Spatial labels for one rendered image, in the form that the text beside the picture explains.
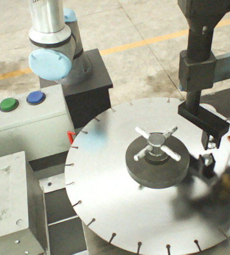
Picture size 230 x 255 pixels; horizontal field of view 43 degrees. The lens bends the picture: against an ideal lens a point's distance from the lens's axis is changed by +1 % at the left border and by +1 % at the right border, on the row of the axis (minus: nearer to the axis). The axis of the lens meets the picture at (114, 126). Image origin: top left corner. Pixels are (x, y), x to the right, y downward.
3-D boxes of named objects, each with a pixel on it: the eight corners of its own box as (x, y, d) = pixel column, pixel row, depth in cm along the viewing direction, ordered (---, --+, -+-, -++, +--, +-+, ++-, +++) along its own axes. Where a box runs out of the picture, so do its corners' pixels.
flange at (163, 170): (115, 174, 50) (113, 165, 48) (139, 129, 56) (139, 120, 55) (177, 195, 46) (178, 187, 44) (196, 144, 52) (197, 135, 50)
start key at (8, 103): (2, 115, 73) (-1, 109, 72) (2, 105, 76) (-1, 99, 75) (18, 111, 74) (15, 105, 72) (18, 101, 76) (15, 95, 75)
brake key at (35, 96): (30, 108, 74) (27, 102, 73) (29, 98, 77) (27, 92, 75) (45, 104, 74) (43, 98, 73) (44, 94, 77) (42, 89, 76)
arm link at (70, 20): (85, 38, 103) (77, 0, 94) (79, 60, 94) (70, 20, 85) (52, 40, 105) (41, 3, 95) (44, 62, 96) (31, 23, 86)
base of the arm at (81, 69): (50, 65, 112) (42, 43, 104) (88, 57, 113) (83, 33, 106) (54, 89, 101) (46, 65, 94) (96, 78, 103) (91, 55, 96)
